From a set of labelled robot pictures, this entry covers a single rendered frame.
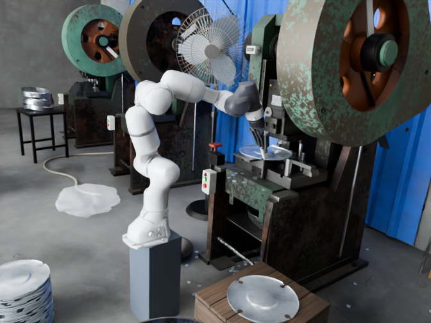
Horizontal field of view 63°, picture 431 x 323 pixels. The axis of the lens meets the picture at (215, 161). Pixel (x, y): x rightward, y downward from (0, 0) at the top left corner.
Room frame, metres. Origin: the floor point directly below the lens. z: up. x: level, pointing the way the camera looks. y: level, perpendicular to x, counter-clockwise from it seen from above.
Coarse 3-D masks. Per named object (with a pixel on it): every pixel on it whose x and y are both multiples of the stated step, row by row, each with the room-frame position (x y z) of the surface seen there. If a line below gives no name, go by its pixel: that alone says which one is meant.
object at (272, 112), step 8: (272, 80) 1.93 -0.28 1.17; (272, 88) 1.93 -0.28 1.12; (272, 96) 1.92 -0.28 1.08; (280, 96) 1.87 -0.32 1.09; (272, 104) 1.91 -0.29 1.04; (280, 104) 1.86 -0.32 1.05; (272, 112) 1.90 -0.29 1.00; (280, 112) 1.86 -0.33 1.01; (272, 120) 1.86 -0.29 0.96; (280, 120) 1.85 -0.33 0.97; (288, 120) 1.85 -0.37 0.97; (272, 128) 1.86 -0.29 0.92; (280, 128) 1.85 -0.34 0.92; (288, 128) 1.85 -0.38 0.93; (296, 128) 1.89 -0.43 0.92
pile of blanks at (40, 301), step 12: (48, 288) 1.38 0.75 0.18; (0, 300) 1.23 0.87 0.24; (12, 300) 1.24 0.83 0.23; (24, 300) 1.26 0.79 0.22; (36, 300) 1.30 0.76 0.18; (48, 300) 1.36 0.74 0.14; (0, 312) 1.22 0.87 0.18; (12, 312) 1.24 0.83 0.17; (24, 312) 1.25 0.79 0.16; (36, 312) 1.29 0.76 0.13; (48, 312) 1.35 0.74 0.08
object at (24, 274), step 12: (12, 264) 1.47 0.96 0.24; (24, 264) 1.47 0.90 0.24; (36, 264) 1.48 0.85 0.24; (0, 276) 1.37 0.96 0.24; (12, 276) 1.37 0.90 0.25; (24, 276) 1.37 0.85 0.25; (36, 276) 1.39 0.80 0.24; (48, 276) 1.38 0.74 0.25; (0, 288) 1.29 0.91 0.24; (12, 288) 1.29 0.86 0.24; (24, 288) 1.30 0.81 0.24; (36, 288) 1.30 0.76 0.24
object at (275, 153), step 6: (240, 150) 1.88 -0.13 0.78; (246, 150) 1.88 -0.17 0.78; (252, 150) 1.89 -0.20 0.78; (258, 150) 1.88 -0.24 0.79; (270, 150) 1.89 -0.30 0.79; (276, 150) 1.93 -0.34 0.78; (282, 150) 1.93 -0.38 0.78; (288, 150) 1.92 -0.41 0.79; (252, 156) 1.75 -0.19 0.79; (258, 156) 1.77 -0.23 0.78; (270, 156) 1.79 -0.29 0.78; (276, 156) 1.79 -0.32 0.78; (282, 156) 1.80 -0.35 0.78; (288, 156) 1.81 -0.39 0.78
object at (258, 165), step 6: (240, 156) 1.77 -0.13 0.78; (246, 156) 1.76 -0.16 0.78; (252, 162) 1.87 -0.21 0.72; (258, 162) 1.83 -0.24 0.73; (264, 162) 1.80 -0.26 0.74; (270, 162) 1.82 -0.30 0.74; (252, 168) 1.86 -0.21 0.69; (258, 168) 1.82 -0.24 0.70; (264, 168) 1.80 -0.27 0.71; (258, 174) 1.80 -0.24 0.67; (264, 174) 1.80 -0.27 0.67
